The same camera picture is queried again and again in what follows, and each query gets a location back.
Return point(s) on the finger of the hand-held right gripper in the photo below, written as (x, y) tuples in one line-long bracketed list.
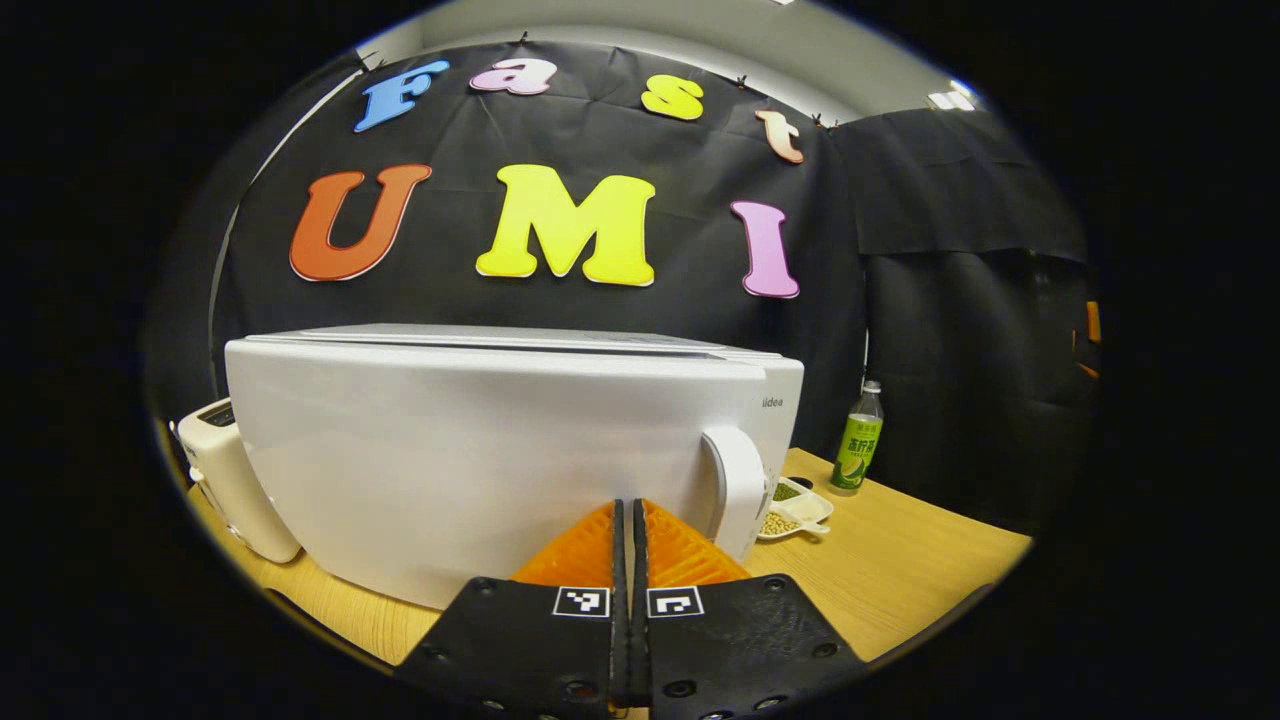
[(1087, 370), (1093, 322)]

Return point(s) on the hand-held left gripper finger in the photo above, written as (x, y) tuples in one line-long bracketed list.
[(619, 640), (638, 640)]

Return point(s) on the white microwave oven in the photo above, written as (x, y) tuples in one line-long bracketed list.
[(450, 460)]

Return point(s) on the white divided bean tray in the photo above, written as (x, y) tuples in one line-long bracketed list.
[(800, 510)]

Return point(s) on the green drink bottle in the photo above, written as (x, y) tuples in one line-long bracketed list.
[(858, 450)]

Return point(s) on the small ceiling light panel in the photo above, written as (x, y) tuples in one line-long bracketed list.
[(952, 100)]

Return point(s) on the black backdrop cloth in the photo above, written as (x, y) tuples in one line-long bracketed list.
[(850, 200)]

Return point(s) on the white toaster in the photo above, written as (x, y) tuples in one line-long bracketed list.
[(235, 480)]

